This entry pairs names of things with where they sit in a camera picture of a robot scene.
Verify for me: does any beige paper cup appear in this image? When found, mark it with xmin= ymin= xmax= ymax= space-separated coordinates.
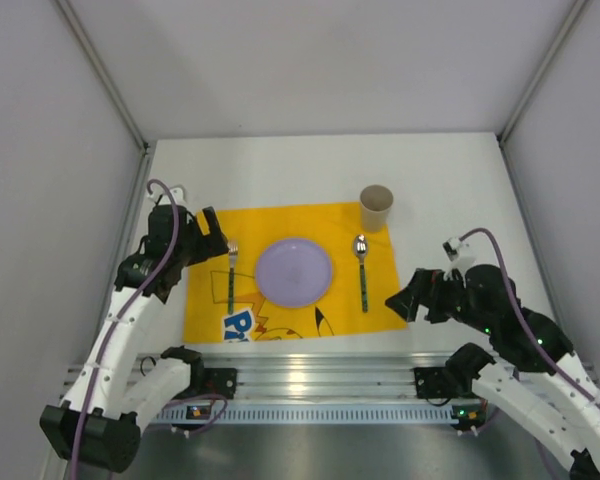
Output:
xmin=359 ymin=184 xmax=394 ymax=233

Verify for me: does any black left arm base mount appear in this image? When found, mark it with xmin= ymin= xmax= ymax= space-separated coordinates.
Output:
xmin=198 ymin=367 xmax=238 ymax=400

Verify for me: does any left aluminium corner post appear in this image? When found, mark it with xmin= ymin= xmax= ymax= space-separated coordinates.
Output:
xmin=54 ymin=0 xmax=151 ymax=151

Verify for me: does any yellow cartoon print placemat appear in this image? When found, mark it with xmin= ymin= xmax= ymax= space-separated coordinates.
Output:
xmin=183 ymin=203 xmax=406 ymax=344

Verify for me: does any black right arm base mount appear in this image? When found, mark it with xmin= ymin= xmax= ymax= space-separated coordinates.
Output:
xmin=413 ymin=367 xmax=487 ymax=407

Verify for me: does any slotted grey cable duct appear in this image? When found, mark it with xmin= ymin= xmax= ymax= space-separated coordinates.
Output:
xmin=159 ymin=404 xmax=486 ymax=425

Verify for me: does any aluminium corner post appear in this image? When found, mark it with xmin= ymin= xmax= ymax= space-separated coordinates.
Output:
xmin=497 ymin=0 xmax=591 ymax=149
xmin=54 ymin=0 xmax=151 ymax=151

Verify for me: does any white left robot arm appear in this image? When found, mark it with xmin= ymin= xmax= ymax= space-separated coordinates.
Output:
xmin=39 ymin=179 xmax=228 ymax=479

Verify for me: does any green handled fork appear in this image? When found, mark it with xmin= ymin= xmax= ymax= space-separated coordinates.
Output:
xmin=227 ymin=241 xmax=239 ymax=315

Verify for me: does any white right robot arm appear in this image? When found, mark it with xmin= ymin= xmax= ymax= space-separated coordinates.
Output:
xmin=385 ymin=265 xmax=600 ymax=479

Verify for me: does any lilac plastic plate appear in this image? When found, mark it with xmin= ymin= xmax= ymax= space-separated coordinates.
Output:
xmin=254 ymin=237 xmax=333 ymax=309

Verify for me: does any green handled spoon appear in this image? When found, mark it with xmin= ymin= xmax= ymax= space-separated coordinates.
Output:
xmin=352 ymin=234 xmax=369 ymax=313

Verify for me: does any right aluminium corner post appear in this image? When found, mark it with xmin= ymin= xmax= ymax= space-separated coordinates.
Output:
xmin=497 ymin=0 xmax=591 ymax=149

